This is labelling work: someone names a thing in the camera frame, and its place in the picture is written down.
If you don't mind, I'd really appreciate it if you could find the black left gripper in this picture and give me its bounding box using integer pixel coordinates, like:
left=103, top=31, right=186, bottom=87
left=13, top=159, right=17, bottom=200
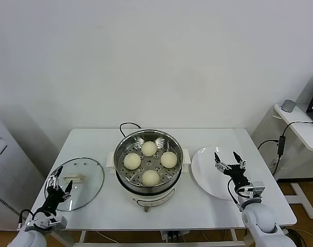
left=42, top=166, right=74, bottom=217

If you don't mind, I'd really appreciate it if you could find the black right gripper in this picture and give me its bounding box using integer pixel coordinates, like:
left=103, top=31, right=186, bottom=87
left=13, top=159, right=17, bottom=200
left=213, top=151, right=251, bottom=191

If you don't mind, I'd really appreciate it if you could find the glass lid with cream handle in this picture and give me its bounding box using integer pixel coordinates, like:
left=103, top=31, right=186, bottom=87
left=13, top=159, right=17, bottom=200
left=45, top=157, right=106, bottom=212

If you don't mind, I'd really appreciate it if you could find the white steamed baozi bun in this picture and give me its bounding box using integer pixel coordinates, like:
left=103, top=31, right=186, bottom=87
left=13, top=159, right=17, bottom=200
left=141, top=169, right=161, bottom=187
left=160, top=151, right=178, bottom=168
left=141, top=140, right=157, bottom=157
left=123, top=152, right=142, bottom=170

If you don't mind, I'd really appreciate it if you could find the perforated steel steamer basket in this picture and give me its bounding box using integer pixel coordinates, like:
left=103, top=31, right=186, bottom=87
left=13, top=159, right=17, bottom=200
left=106, top=130, right=192, bottom=189

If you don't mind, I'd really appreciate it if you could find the white round plate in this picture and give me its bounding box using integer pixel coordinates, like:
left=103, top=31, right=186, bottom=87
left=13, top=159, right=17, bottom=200
left=191, top=146, right=254, bottom=201

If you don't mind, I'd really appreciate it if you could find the white metal cabinet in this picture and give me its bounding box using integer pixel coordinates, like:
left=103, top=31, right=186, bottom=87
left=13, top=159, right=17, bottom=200
left=0, top=110, right=45, bottom=230

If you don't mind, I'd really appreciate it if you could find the white side desk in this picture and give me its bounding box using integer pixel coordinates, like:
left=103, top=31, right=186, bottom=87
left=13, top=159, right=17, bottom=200
left=251, top=103, right=313, bottom=219

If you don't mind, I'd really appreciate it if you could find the grey cylinder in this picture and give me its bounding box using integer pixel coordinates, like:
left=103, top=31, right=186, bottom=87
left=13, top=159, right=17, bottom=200
left=281, top=99, right=296, bottom=113

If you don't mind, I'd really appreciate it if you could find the cream electric cooker base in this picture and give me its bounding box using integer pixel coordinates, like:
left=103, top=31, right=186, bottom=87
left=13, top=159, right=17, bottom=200
left=106, top=151, right=192, bottom=213

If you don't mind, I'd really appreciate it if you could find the white power strip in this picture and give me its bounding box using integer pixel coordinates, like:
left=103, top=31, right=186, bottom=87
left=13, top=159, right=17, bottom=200
left=160, top=231, right=190, bottom=242

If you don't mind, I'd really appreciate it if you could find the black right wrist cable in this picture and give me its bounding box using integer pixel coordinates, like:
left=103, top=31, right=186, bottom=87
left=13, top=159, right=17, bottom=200
left=227, top=180, right=243, bottom=213

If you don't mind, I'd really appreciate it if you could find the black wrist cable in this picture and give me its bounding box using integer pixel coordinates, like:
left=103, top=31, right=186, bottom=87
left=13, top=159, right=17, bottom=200
left=16, top=209, right=35, bottom=231
left=227, top=180, right=243, bottom=213

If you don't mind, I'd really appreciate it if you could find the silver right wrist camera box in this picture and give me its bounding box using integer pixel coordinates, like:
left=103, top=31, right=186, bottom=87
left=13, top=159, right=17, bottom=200
left=237, top=181, right=265, bottom=199

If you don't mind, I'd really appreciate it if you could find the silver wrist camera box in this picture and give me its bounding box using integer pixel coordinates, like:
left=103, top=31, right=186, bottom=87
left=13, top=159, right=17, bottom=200
left=42, top=215, right=69, bottom=230
left=237, top=181, right=265, bottom=199

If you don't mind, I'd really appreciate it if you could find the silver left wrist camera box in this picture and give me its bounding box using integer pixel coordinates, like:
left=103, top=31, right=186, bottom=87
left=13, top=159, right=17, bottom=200
left=42, top=215, right=69, bottom=230

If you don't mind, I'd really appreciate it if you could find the black laptop charger cable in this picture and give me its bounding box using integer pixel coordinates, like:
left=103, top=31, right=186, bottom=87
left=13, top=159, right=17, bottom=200
left=257, top=120, right=313, bottom=178

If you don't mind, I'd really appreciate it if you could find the white table frame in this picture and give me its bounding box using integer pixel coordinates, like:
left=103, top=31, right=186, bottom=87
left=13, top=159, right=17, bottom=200
left=42, top=226, right=249, bottom=247

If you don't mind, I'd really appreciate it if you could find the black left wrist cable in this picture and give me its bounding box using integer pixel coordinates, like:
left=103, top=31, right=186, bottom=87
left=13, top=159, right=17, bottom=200
left=16, top=209, right=35, bottom=231

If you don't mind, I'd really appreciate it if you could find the black cooker power cord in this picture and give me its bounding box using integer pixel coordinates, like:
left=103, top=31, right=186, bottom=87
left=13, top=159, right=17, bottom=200
left=119, top=122, right=143, bottom=138

